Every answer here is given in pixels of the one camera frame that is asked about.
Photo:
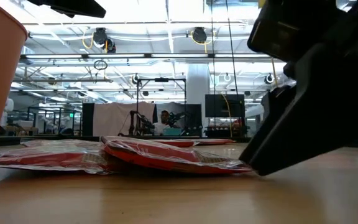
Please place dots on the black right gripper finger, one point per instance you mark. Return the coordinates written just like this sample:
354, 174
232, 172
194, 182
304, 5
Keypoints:
322, 109
275, 102

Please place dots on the orange plastic basket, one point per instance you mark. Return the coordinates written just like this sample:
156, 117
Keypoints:
2, 93

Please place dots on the black monitor screen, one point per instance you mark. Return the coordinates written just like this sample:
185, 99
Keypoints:
219, 105

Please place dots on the shelf with red goods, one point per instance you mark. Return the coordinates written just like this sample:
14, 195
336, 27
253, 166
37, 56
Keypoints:
225, 129

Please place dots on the long ceiling light strip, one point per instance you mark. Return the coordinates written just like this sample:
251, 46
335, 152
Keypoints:
117, 56

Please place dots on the black backdrop panel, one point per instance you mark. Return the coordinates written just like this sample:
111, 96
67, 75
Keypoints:
194, 118

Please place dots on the teal box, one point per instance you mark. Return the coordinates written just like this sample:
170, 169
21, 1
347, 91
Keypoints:
172, 132

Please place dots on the narrow black panel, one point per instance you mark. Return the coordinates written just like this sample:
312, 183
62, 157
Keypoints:
88, 119

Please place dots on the person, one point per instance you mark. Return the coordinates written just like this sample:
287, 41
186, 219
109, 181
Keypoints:
164, 124

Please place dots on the white humanoid robot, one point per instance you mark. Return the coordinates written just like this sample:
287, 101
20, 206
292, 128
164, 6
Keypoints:
9, 107

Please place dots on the beige curtain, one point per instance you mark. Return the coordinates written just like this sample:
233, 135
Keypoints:
113, 119

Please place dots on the black robot station frame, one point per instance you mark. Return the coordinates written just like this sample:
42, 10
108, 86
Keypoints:
162, 80

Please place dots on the black metal table frame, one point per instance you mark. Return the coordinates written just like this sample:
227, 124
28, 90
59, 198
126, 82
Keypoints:
5, 140

